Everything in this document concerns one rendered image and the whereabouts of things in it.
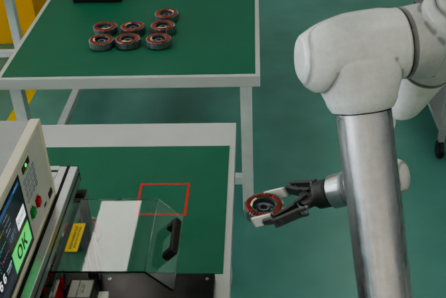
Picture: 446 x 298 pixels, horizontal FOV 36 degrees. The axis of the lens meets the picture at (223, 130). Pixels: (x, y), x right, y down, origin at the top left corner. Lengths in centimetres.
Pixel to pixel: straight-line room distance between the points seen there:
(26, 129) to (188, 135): 104
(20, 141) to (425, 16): 82
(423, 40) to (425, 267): 190
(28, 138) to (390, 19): 75
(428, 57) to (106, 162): 135
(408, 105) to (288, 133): 236
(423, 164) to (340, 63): 246
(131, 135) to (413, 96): 129
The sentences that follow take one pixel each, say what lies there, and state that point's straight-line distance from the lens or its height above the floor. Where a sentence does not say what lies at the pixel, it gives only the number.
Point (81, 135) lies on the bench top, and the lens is 249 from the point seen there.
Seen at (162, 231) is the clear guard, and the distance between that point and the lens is 156.
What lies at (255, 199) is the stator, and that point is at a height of 87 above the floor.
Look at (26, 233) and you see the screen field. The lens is 143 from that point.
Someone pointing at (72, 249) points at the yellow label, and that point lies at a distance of 153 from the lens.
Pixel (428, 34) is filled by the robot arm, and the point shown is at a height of 156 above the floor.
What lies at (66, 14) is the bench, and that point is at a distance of 349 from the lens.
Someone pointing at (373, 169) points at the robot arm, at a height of 135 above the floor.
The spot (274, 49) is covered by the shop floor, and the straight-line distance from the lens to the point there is 466.
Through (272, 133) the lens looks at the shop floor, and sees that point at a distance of 376.
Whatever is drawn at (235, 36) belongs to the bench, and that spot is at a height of 75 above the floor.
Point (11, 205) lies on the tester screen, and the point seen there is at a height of 127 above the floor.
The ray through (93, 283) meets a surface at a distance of 165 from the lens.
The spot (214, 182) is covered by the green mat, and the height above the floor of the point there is 75.
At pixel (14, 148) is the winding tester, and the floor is 132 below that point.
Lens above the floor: 208
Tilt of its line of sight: 33 degrees down
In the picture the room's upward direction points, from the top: 3 degrees counter-clockwise
